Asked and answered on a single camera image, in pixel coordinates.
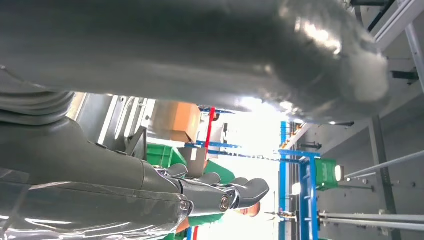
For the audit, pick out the silver stamped metal panel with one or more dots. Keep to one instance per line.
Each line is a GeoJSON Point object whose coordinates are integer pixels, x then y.
{"type": "Point", "coordinates": [116, 116]}

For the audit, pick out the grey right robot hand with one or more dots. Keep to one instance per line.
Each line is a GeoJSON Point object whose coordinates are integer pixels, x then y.
{"type": "Point", "coordinates": [82, 159]}

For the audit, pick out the green plastic crate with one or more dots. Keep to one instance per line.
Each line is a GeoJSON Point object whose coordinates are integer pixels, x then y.
{"type": "Point", "coordinates": [162, 155]}

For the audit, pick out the grey ceiling truss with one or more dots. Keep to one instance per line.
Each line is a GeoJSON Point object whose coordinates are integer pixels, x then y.
{"type": "Point", "coordinates": [381, 217]}

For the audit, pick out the red barrier belt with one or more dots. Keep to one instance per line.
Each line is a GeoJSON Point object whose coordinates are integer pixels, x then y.
{"type": "Point", "coordinates": [209, 132]}

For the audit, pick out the person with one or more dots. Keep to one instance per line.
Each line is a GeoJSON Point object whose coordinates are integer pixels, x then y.
{"type": "Point", "coordinates": [205, 219]}

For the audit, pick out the tall blue storage rack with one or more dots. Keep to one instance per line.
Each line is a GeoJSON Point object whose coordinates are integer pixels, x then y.
{"type": "Point", "coordinates": [313, 198]}

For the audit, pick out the pale ceiling rail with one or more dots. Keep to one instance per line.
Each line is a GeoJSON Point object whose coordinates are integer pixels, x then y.
{"type": "Point", "coordinates": [397, 23]}

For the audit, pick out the brown cardboard box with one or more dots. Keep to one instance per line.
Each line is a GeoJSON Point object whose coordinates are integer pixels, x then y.
{"type": "Point", "coordinates": [179, 119]}

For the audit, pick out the green lit sign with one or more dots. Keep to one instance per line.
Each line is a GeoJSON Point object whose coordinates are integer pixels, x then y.
{"type": "Point", "coordinates": [324, 174]}

